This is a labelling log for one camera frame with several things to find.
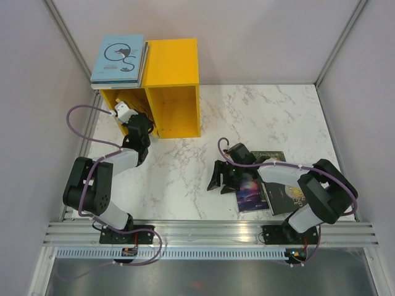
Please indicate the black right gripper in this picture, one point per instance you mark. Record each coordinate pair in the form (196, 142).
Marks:
(219, 168)

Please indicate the purple galaxy cover book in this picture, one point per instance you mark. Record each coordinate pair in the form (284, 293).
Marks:
(251, 196)

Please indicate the green gold cover book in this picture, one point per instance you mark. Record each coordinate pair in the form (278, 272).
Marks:
(262, 156)

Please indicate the black Moon Sixpence book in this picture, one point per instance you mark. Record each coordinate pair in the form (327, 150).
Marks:
(283, 199)

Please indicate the dark Wuthering Heights book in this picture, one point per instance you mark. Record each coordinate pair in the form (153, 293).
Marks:
(117, 87)

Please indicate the blue 20000 Leagues book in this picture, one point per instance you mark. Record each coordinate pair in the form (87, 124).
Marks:
(142, 68)

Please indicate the light blue Old Man book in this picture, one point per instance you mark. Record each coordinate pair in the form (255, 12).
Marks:
(119, 59)

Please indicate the yellow thin book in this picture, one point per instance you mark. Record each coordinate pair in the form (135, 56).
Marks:
(137, 106)

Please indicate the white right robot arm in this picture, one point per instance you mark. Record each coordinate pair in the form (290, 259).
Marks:
(326, 194)

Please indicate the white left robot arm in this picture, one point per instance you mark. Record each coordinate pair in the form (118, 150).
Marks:
(88, 189)

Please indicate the yellow wooden shelf box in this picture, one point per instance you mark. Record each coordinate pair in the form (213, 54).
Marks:
(170, 88)

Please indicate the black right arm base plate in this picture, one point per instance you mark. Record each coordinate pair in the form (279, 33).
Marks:
(279, 235)

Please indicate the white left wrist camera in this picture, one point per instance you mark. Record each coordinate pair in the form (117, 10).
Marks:
(123, 112)

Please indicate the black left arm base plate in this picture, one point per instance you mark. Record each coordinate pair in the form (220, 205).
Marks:
(108, 237)

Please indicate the perforated cable duct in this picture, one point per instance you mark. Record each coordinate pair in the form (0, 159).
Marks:
(172, 253)

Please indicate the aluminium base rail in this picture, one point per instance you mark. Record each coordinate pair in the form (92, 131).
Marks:
(188, 233)

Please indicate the aluminium corner post right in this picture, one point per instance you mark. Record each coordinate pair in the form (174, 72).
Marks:
(345, 33)

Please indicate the aluminium corner post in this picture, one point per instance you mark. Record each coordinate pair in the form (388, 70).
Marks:
(345, 33)
(63, 29)

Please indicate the aluminium corner post left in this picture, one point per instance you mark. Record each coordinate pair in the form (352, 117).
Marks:
(63, 29)

